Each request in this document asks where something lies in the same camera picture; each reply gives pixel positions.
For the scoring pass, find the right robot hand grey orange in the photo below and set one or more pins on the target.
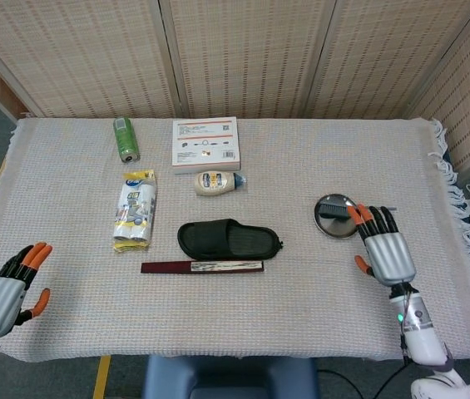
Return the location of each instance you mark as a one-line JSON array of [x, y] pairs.
[[390, 257]]

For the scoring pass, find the round steel plate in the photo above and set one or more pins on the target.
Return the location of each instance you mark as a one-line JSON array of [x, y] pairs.
[[336, 226]]

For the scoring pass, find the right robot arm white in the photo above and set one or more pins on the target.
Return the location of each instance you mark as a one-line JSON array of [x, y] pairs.
[[423, 336]]

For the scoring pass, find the woven beige table cloth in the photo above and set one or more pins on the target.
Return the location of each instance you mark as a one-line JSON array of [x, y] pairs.
[[72, 187]]

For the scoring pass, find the lint roller refill pack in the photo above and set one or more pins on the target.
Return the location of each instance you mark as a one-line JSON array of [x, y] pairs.
[[135, 212]]

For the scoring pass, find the black rubber slipper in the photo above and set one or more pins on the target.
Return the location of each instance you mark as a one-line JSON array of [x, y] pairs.
[[222, 241]]

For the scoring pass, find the dark red folded fan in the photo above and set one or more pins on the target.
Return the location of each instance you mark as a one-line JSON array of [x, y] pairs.
[[168, 267]]

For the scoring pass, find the mayonnaise squeeze bottle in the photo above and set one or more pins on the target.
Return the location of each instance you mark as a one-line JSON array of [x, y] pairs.
[[214, 183]]

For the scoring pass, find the blue padded chair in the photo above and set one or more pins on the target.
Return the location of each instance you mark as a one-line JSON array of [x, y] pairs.
[[230, 378]]

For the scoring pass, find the green drink can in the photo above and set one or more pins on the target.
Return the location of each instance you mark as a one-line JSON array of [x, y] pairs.
[[125, 139]]

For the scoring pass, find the white orange product box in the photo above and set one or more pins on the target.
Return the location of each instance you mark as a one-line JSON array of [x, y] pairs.
[[206, 145]]

